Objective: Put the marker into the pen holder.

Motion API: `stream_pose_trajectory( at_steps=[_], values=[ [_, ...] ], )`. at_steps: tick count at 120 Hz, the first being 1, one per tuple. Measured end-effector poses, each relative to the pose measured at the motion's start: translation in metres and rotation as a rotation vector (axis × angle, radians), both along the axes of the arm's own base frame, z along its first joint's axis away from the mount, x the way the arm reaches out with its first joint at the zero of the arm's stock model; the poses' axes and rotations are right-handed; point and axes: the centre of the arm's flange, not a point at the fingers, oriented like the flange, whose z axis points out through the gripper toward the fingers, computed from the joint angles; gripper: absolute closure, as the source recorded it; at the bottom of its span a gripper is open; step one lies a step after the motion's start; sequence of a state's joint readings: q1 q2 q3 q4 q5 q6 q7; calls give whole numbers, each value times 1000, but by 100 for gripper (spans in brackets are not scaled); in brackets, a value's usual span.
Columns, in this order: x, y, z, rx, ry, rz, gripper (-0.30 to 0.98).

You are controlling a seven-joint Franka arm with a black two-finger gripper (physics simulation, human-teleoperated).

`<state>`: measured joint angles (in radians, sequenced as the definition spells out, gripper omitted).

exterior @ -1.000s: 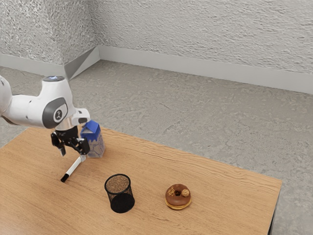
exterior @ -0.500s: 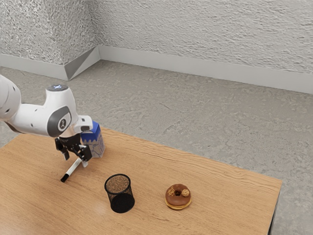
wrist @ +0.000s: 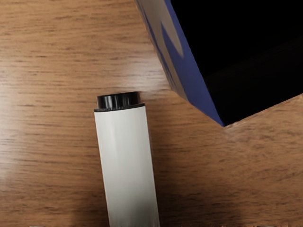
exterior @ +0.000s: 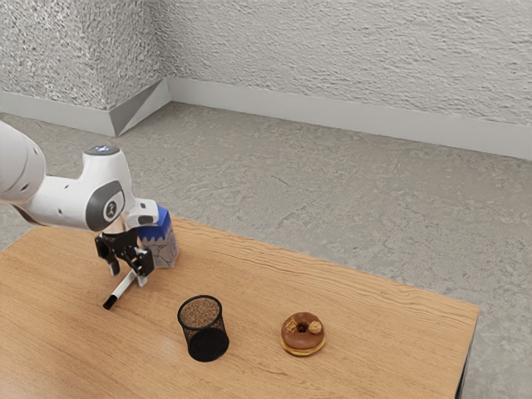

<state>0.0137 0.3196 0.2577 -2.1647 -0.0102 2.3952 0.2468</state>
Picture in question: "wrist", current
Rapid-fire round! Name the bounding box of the blue and white milk carton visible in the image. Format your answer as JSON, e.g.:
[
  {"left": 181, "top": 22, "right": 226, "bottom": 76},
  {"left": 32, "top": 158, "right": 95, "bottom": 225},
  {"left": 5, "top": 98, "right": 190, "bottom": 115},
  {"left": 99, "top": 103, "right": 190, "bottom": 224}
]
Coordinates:
[{"left": 134, "top": 0, "right": 303, "bottom": 127}]

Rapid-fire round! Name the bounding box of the white marker with black cap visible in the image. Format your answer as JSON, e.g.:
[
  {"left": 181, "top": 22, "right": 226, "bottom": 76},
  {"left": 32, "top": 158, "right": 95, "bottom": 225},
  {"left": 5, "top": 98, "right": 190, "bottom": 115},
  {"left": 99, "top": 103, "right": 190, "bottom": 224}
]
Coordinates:
[{"left": 93, "top": 91, "right": 160, "bottom": 227}]

